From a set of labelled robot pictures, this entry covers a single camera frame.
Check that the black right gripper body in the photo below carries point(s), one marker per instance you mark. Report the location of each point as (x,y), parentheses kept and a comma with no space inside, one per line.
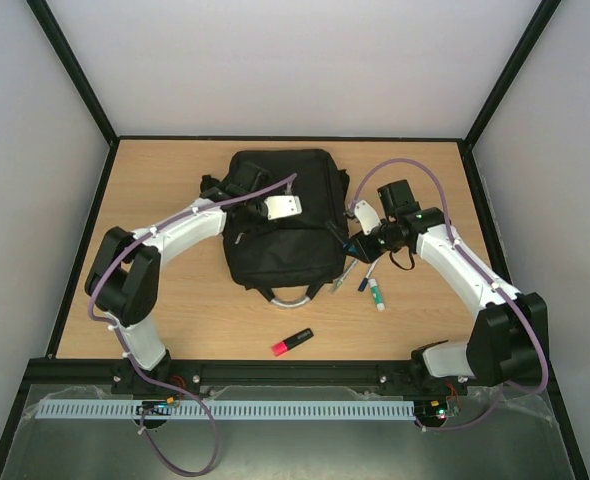
(366,245)

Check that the white glue stick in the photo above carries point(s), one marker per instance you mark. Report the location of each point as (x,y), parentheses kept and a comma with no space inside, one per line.
(376,294)

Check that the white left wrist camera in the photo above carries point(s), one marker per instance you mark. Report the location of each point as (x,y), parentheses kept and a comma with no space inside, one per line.
(282,206)

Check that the pink highlighter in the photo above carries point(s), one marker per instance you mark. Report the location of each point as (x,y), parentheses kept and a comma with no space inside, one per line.
(291,342)

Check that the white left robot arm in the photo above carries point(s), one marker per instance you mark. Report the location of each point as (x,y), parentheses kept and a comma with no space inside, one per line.
(123,282)

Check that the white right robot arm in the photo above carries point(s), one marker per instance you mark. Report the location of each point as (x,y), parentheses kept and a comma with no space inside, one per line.
(510,328)

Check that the grey slotted cable duct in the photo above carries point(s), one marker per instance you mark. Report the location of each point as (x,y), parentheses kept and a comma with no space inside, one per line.
(228,410)

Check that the black backpack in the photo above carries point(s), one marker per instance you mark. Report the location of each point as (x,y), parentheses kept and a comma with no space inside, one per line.
(287,260)

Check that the black aluminium frame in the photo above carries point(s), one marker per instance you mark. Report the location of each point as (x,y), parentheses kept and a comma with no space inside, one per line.
(48,369)

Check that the blue marker pen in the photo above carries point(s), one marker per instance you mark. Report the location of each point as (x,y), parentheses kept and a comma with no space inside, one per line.
(367,276)

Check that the green marker pen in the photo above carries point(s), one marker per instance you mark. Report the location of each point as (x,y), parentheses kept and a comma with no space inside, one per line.
(341,279)

